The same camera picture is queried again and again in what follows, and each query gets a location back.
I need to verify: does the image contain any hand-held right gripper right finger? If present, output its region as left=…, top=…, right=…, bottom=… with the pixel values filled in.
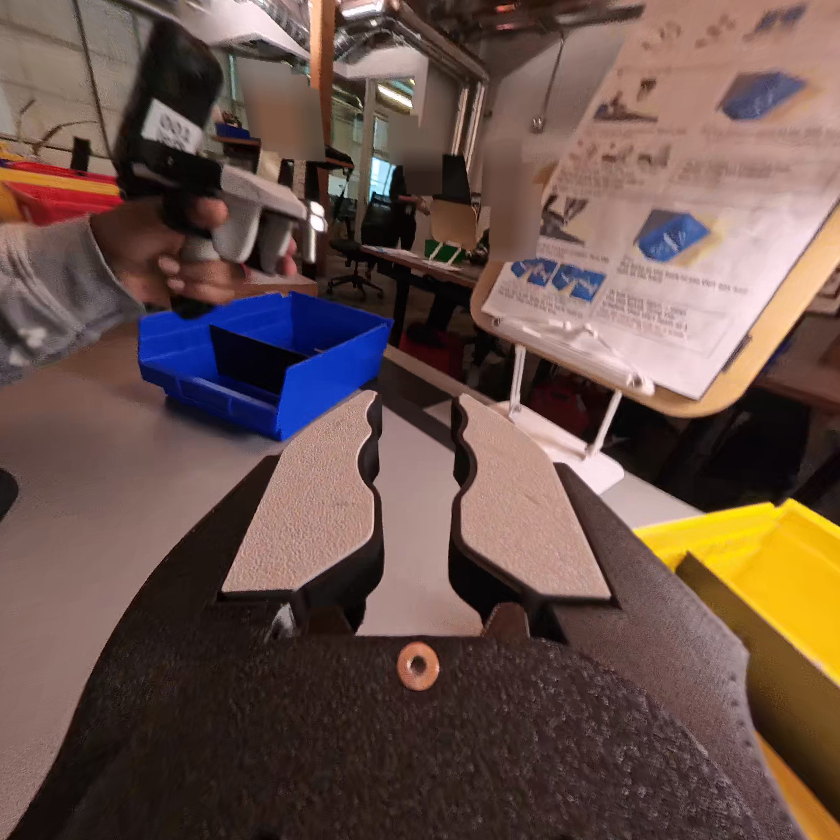
left=449, top=394, right=614, bottom=608

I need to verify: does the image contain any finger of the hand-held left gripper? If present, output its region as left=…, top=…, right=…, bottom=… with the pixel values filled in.
left=257, top=215, right=299, bottom=277
left=210, top=165, right=311, bottom=265

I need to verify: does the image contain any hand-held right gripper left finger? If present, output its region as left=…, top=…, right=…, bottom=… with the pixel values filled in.
left=220, top=389, right=387, bottom=631

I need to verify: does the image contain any silver hex bolt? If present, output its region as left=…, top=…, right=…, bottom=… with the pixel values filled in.
left=303, top=200, right=328, bottom=265

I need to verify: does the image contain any blue plastic bin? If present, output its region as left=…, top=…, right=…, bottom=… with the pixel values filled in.
left=138, top=290, right=395, bottom=442

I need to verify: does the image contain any yellow plastic bin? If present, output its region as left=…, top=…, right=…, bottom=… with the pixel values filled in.
left=633, top=499, right=840, bottom=840

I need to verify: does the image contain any person's left forearm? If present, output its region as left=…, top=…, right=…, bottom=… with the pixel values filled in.
left=0, top=217, right=142, bottom=385

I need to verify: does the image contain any person's left hand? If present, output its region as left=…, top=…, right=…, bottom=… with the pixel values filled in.
left=88, top=197, right=299, bottom=309

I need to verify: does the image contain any black office chair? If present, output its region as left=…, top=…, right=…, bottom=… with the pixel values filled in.
left=326, top=190, right=389, bottom=301

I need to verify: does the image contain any wooden office desk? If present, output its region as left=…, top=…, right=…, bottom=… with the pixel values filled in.
left=360, top=244, right=485, bottom=345

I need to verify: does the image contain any red plastic crate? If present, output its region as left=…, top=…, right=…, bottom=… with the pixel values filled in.
left=7, top=182, right=124, bottom=227

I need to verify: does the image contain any yellow plastic tray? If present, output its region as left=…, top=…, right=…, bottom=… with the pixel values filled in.
left=0, top=147, right=122, bottom=198

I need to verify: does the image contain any wooden board on white stand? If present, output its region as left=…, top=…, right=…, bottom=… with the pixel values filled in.
left=428, top=154, right=490, bottom=271

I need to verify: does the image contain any red ottoman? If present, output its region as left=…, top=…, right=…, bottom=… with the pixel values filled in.
left=399, top=330, right=466, bottom=380

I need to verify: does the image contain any printed instruction sheet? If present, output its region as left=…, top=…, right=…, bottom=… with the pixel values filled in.
left=481, top=0, right=840, bottom=403

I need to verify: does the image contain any wooden support post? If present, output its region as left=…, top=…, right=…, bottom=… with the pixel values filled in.
left=308, top=0, right=337, bottom=280

